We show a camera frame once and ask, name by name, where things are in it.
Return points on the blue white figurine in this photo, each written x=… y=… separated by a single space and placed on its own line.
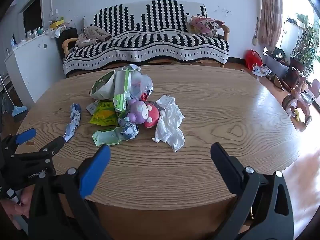
x=13 y=42

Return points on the crumpled white tissue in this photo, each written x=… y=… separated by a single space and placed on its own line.
x=170 y=122

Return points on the blue broom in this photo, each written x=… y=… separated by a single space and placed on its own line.
x=20 y=111

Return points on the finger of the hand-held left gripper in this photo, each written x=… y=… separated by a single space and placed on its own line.
x=51 y=147
x=26 y=135

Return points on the green potted plant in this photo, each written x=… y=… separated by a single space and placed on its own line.
x=306 y=45

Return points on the yellow box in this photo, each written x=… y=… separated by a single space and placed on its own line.
x=57 y=23

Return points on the brown patterned curtain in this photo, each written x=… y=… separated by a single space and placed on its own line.
x=270 y=15

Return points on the grey storage box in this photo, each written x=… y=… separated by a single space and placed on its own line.
x=276 y=60

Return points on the red plastic bag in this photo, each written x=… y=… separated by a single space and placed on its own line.
x=253 y=59

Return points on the long crumpled blue white wrapper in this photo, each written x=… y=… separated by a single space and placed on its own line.
x=72 y=122

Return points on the yellow toy duck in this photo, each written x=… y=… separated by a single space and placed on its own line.
x=296 y=115

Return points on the flat green white carton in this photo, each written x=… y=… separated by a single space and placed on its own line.
x=107 y=136

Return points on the white green paper bag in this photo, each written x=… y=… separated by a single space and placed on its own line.
x=105 y=87

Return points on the yellow snack packet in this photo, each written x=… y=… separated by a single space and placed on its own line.
x=103 y=116

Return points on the clear plastic bag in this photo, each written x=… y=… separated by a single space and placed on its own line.
x=140 y=82

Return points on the white cabinet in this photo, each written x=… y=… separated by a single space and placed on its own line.
x=32 y=62

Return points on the pink children's tricycle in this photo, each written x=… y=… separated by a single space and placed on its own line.
x=297 y=97

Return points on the small grey paper card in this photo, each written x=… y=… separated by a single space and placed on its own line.
x=91 y=108

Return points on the red mushroom toy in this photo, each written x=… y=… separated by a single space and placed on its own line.
x=151 y=118

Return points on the purple plush toy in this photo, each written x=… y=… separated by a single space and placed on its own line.
x=138 y=110

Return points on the white paper scrap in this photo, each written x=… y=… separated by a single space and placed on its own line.
x=132 y=67

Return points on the pink cartoon cushion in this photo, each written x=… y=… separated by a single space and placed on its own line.
x=207 y=25

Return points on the folded green white carton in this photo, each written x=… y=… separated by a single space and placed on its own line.
x=121 y=100

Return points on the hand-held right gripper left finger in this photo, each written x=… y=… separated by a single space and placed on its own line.
x=95 y=170

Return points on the hanging wall ornament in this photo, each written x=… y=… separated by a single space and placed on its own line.
x=255 y=38

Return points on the person's left hand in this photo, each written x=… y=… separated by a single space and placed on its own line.
x=17 y=208

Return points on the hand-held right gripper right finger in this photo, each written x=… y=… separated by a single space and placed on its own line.
x=225 y=165

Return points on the dark framed window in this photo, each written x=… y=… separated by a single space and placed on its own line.
x=32 y=12

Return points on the brown crumpled clothing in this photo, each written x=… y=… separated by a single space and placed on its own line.
x=92 y=36

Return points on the black box stand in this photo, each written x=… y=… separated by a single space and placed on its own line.
x=67 y=37

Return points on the scattered white papers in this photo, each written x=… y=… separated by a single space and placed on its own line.
x=261 y=70

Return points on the striped covered sofa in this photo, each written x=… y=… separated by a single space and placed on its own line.
x=150 y=42

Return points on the cardboard piece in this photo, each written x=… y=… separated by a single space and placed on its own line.
x=276 y=82

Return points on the balled blue white wrapper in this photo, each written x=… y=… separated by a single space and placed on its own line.
x=128 y=130

